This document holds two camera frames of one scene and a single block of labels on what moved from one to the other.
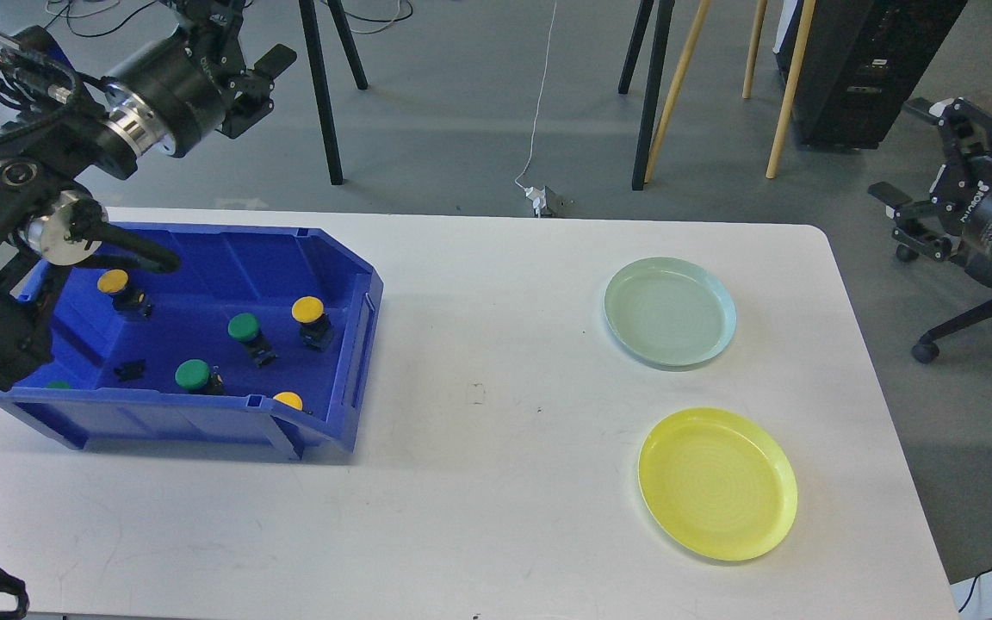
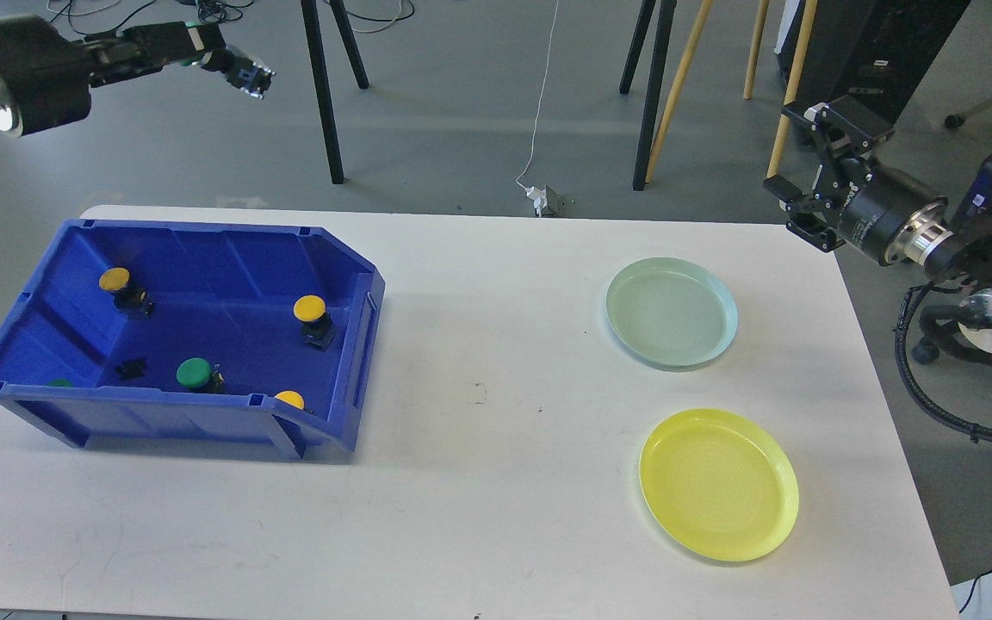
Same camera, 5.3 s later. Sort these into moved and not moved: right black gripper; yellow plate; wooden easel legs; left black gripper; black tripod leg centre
Moved: right black gripper; left black gripper
Not moved: wooden easel legs; yellow plate; black tripod leg centre
